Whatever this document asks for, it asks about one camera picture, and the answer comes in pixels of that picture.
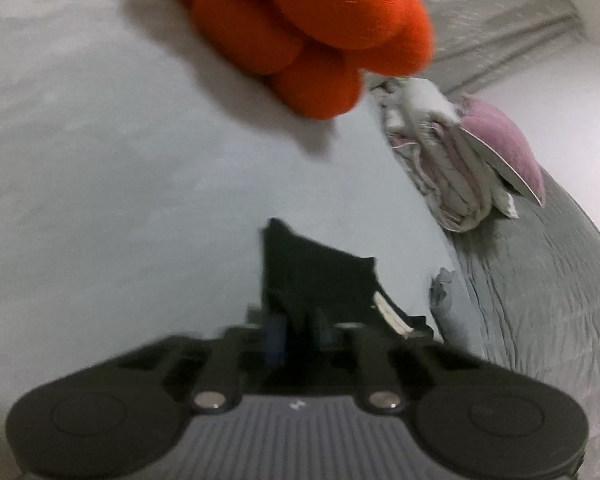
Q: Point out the grey star curtain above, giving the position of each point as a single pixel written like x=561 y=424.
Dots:
x=490 y=15

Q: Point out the folded white pink quilt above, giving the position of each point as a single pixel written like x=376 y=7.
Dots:
x=445 y=175

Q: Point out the folded grey sweater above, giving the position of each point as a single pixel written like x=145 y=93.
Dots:
x=452 y=320

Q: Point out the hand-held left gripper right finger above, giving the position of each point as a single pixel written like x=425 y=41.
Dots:
x=325 y=334

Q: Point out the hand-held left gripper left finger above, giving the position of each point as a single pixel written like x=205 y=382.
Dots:
x=276 y=341

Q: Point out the grey quilted blanket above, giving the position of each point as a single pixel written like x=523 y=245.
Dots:
x=545 y=310

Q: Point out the orange pumpkin plush pillow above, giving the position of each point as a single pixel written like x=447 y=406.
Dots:
x=320 y=15

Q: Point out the cream and black sweatshirt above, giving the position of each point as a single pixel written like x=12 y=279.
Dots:
x=320 y=275

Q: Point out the purple pillow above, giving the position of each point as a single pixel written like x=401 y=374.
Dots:
x=505 y=145

